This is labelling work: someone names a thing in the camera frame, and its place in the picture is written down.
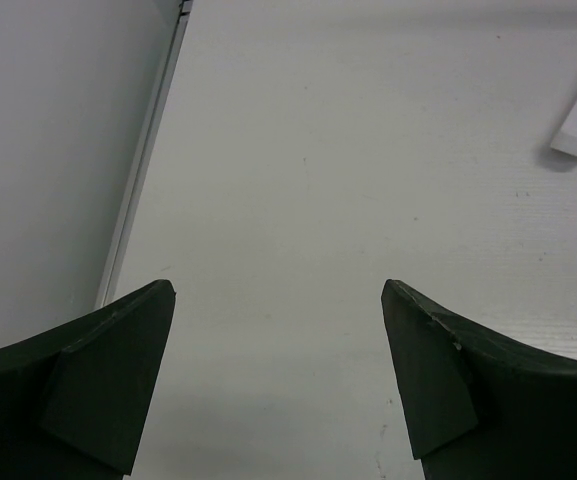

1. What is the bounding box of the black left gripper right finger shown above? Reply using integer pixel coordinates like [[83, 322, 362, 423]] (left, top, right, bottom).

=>
[[381, 280, 577, 479]]

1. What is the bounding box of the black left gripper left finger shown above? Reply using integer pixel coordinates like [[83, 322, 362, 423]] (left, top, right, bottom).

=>
[[0, 279, 176, 479]]

